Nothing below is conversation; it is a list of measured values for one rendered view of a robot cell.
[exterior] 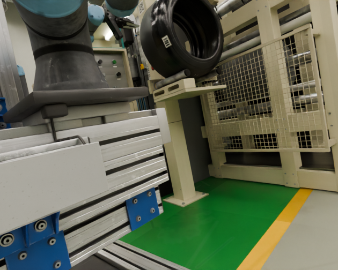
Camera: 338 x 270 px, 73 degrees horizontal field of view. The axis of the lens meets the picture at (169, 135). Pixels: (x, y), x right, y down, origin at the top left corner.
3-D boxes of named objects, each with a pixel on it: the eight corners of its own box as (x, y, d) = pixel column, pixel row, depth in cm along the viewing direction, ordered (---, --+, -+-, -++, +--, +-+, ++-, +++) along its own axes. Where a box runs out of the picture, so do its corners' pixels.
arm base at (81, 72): (49, 94, 38) (36, 34, 37) (25, 110, 48) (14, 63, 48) (124, 90, 48) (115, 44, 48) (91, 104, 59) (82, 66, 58)
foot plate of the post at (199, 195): (162, 200, 187) (162, 198, 187) (187, 189, 202) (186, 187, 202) (183, 207, 165) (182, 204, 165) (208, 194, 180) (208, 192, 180)
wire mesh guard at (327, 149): (211, 151, 198) (196, 72, 194) (212, 151, 199) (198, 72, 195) (329, 151, 125) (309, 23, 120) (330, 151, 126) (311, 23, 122)
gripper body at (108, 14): (125, 7, 122) (103, 1, 115) (127, 23, 122) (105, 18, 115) (120, 14, 129) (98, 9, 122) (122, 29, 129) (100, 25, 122)
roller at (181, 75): (153, 83, 163) (159, 82, 166) (154, 89, 163) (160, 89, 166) (184, 68, 134) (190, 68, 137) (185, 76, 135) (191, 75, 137)
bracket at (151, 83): (149, 94, 163) (147, 80, 163) (190, 89, 186) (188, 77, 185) (152, 93, 161) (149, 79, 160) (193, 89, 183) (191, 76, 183)
